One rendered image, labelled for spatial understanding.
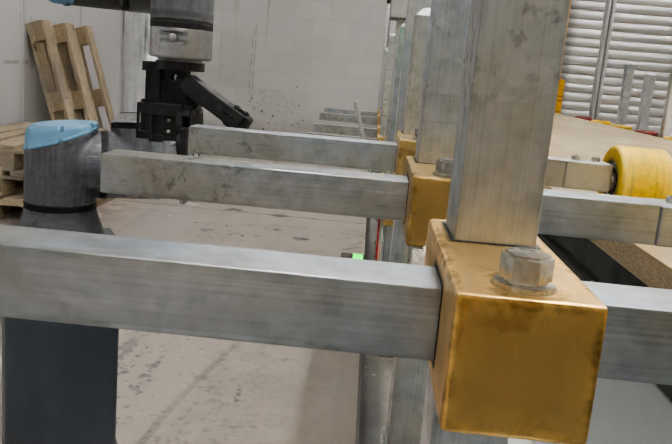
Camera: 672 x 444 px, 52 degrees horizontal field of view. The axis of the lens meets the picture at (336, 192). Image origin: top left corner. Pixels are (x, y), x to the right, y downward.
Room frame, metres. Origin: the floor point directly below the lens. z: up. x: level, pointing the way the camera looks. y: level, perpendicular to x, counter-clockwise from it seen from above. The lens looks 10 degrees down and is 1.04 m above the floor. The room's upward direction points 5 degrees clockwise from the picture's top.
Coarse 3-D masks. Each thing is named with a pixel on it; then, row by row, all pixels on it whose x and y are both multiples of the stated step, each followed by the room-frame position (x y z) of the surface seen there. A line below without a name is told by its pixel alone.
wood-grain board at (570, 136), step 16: (560, 128) 2.28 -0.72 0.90; (576, 128) 2.36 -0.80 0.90; (592, 128) 2.44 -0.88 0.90; (608, 128) 2.53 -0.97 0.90; (560, 144) 1.66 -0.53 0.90; (576, 144) 1.70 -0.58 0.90; (592, 144) 1.74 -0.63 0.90; (608, 144) 1.79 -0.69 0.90; (624, 144) 1.83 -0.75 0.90; (640, 144) 1.88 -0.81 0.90; (656, 144) 1.94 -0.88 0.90; (592, 192) 0.93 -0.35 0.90; (592, 240) 0.74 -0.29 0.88; (624, 256) 0.65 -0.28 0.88; (640, 256) 0.61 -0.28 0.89; (656, 256) 0.59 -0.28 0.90; (640, 272) 0.61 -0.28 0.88; (656, 272) 0.57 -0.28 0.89
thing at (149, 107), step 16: (144, 64) 1.01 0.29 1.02; (160, 64) 1.00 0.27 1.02; (176, 64) 0.99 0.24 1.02; (192, 64) 1.00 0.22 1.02; (160, 80) 1.01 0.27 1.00; (176, 80) 1.02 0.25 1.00; (160, 96) 1.01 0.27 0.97; (176, 96) 1.01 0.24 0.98; (144, 112) 0.99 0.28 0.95; (160, 112) 0.99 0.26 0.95; (176, 112) 0.99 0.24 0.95; (192, 112) 1.00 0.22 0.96; (144, 128) 1.00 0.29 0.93; (160, 128) 1.00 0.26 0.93; (176, 128) 0.99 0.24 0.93
